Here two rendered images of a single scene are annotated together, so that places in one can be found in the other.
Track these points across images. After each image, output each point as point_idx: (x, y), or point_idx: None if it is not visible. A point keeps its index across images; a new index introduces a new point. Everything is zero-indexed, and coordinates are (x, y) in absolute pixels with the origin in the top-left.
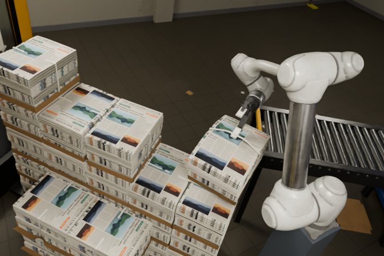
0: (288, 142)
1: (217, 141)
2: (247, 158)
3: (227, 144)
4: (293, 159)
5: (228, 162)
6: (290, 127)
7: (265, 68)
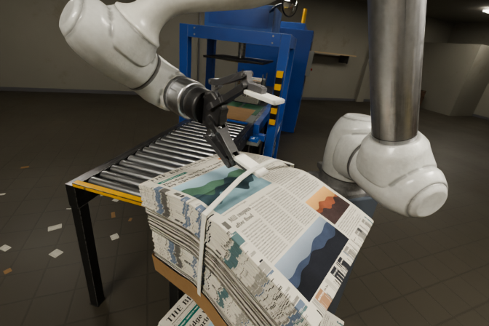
0: (412, 55)
1: (259, 213)
2: (305, 180)
3: (269, 196)
4: (420, 81)
5: (322, 215)
6: (417, 18)
7: None
